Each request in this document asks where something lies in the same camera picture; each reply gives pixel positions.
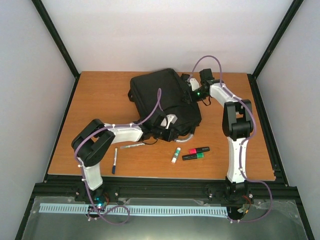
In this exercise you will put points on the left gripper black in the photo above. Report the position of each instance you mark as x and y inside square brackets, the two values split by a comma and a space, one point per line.
[171, 131]

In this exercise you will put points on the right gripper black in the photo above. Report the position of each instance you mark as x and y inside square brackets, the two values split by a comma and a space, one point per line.
[190, 98]

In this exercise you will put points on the white green glue stick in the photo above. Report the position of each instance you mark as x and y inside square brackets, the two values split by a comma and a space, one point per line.
[176, 155]

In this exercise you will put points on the black student backpack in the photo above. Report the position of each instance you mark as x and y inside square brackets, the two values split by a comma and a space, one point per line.
[160, 93]

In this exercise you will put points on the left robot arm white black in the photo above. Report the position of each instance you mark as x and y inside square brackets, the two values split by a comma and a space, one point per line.
[91, 145]

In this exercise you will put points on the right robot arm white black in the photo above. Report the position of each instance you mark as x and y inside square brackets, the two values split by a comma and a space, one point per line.
[237, 126]

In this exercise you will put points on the pink highlighter marker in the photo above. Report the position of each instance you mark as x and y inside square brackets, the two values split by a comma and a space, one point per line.
[199, 150]

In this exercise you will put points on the green highlighter marker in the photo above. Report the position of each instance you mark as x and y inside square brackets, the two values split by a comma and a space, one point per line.
[193, 156]

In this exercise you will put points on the clear silver pen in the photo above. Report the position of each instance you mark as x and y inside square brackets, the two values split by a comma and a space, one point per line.
[132, 145]

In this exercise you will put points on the blue whiteboard marker pen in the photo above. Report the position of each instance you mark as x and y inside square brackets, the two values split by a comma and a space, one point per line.
[114, 161]

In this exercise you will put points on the green lit circuit board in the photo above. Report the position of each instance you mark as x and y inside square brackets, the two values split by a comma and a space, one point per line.
[100, 203]

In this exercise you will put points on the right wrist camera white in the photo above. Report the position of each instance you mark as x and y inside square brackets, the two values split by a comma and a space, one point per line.
[193, 84]

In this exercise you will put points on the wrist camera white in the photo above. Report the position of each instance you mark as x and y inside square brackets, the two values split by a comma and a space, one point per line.
[193, 84]
[168, 120]

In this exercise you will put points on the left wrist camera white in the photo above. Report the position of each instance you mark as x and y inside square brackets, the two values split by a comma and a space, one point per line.
[168, 120]

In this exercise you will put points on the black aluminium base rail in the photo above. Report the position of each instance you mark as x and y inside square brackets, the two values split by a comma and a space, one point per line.
[115, 189]

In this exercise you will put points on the left black frame post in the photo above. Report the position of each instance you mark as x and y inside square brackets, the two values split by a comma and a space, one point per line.
[44, 15]

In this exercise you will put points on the black frame post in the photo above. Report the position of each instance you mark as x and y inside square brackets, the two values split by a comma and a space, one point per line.
[44, 15]
[280, 31]

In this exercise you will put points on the right black frame post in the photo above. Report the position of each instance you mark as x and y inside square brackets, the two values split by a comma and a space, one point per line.
[280, 31]

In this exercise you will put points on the light blue cable duct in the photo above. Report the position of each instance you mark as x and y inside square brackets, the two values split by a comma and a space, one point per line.
[136, 210]

